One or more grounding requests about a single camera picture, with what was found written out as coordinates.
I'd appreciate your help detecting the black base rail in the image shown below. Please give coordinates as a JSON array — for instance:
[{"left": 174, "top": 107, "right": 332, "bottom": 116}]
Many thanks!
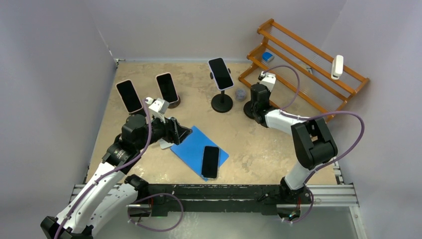
[{"left": 69, "top": 183, "right": 360, "bottom": 219}]

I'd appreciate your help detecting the far left pink phone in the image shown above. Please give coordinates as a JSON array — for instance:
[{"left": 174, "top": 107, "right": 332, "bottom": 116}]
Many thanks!
[{"left": 115, "top": 79, "right": 143, "bottom": 114}]

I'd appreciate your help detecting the black round phone stand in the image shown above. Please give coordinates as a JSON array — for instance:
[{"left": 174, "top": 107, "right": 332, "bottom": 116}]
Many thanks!
[
  {"left": 243, "top": 101, "right": 254, "bottom": 119},
  {"left": 210, "top": 68, "right": 234, "bottom": 113}
]

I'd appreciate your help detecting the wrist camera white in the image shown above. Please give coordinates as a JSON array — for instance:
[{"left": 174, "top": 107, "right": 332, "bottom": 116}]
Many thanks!
[
  {"left": 145, "top": 97, "right": 169, "bottom": 123},
  {"left": 258, "top": 71, "right": 277, "bottom": 92}
]

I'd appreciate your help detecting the pink phone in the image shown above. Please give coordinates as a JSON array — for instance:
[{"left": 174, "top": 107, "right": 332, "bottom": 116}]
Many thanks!
[
  {"left": 115, "top": 79, "right": 143, "bottom": 114},
  {"left": 156, "top": 72, "right": 179, "bottom": 104}
]

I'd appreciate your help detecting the blue mat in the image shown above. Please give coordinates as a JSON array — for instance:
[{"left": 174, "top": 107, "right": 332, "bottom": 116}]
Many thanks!
[{"left": 170, "top": 126, "right": 229, "bottom": 182}]

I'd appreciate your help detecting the blue white eraser block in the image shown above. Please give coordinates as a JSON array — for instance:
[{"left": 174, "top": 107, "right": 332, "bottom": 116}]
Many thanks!
[{"left": 262, "top": 52, "right": 274, "bottom": 63}]

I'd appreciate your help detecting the orange wooden rack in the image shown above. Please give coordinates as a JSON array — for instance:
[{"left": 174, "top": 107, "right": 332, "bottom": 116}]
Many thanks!
[{"left": 238, "top": 18, "right": 369, "bottom": 113}]

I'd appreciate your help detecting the brown round phone stand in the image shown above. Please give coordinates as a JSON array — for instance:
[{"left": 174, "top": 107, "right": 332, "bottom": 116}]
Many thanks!
[{"left": 168, "top": 97, "right": 181, "bottom": 109}]

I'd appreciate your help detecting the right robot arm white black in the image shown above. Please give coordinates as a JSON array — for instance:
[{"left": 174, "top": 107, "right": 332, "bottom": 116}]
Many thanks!
[{"left": 250, "top": 83, "right": 338, "bottom": 203}]

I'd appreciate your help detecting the silver phone stand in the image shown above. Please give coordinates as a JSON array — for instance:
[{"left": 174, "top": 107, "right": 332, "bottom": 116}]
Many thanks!
[{"left": 159, "top": 139, "right": 174, "bottom": 149}]

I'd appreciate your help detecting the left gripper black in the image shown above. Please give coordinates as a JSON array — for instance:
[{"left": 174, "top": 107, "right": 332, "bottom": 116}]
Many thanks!
[{"left": 136, "top": 112, "right": 191, "bottom": 150}]

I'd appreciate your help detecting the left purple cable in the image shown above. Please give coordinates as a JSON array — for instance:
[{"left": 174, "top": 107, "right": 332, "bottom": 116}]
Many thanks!
[{"left": 52, "top": 98, "right": 184, "bottom": 239}]

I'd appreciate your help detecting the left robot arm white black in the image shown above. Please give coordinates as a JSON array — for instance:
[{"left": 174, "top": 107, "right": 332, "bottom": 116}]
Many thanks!
[{"left": 40, "top": 115, "right": 193, "bottom": 239}]

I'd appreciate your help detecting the white stapler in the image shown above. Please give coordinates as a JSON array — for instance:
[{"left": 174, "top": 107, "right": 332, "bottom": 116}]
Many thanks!
[{"left": 331, "top": 55, "right": 344, "bottom": 80}]

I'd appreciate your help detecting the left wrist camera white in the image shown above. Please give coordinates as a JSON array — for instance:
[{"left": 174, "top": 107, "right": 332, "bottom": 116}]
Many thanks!
[{"left": 145, "top": 97, "right": 169, "bottom": 123}]

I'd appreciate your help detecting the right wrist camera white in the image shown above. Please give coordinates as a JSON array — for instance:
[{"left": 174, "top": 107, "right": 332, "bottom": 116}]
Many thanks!
[{"left": 258, "top": 71, "right": 277, "bottom": 92}]

